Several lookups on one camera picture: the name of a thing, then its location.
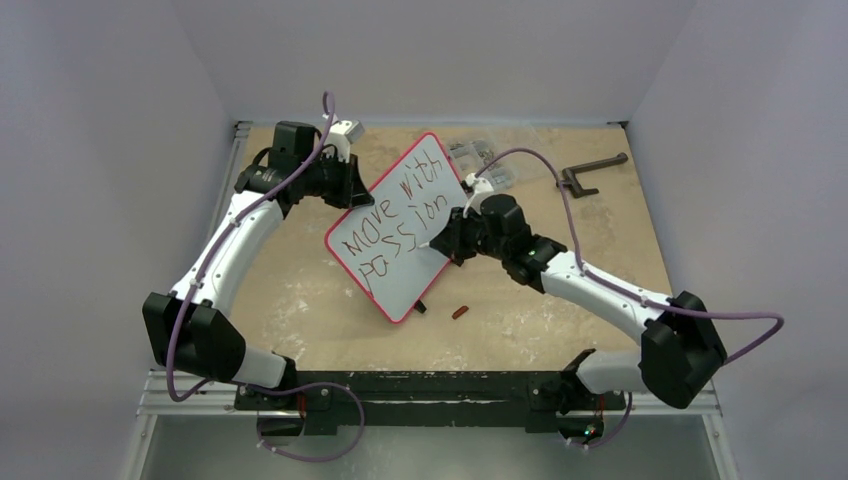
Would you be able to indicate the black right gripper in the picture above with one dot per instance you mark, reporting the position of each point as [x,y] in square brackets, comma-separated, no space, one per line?
[456,234]

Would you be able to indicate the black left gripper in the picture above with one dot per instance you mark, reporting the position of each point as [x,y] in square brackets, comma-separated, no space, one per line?
[352,192]

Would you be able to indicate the pink framed whiteboard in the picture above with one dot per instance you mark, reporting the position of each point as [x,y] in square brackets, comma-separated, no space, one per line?
[377,245]

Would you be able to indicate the red marker cap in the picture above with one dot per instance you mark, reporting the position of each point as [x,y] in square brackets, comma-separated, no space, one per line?
[459,312]

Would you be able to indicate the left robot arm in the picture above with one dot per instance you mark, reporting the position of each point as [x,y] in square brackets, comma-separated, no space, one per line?
[188,326]

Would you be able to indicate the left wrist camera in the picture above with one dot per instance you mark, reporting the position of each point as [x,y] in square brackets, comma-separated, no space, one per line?
[342,135]

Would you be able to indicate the dark metal crank handle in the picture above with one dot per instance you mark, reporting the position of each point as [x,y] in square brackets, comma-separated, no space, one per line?
[571,178]

